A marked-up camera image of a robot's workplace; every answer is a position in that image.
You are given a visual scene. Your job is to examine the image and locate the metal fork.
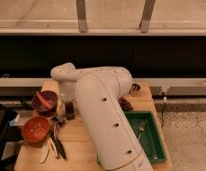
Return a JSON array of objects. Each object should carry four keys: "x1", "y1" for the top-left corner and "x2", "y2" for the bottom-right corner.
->
[{"x1": 138, "y1": 121, "x2": 146, "y2": 140}]

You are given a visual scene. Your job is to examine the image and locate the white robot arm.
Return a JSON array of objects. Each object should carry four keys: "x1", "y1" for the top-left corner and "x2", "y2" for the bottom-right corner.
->
[{"x1": 51, "y1": 63, "x2": 153, "y2": 171}]

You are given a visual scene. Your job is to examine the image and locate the black cable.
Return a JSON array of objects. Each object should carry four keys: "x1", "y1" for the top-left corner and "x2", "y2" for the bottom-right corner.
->
[{"x1": 160, "y1": 96, "x2": 168, "y2": 129}]

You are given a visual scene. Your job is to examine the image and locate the wooden utensil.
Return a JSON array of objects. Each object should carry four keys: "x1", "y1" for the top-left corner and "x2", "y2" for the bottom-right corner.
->
[{"x1": 49, "y1": 138, "x2": 59, "y2": 159}]

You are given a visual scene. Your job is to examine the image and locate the brown pine cone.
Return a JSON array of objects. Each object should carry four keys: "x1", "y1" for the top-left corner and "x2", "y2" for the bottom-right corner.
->
[{"x1": 118, "y1": 97, "x2": 133, "y2": 111}]

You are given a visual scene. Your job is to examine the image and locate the red spoon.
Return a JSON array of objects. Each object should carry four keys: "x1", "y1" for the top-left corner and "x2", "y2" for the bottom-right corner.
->
[{"x1": 36, "y1": 91, "x2": 52, "y2": 109}]

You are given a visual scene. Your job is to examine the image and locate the white plastic spoon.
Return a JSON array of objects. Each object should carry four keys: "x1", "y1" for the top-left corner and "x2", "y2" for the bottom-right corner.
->
[{"x1": 39, "y1": 141, "x2": 49, "y2": 163}]

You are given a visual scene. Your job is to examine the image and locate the purple bowl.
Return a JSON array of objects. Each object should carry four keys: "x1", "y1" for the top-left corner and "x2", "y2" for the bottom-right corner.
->
[{"x1": 32, "y1": 90, "x2": 58, "y2": 113}]

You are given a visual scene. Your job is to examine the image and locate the green tray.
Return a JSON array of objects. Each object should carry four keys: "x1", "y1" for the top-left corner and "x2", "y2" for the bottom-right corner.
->
[{"x1": 125, "y1": 111, "x2": 167, "y2": 164}]

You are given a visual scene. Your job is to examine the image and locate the red bowl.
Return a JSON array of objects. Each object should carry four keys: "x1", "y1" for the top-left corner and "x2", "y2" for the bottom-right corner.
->
[{"x1": 21, "y1": 116, "x2": 50, "y2": 143}]

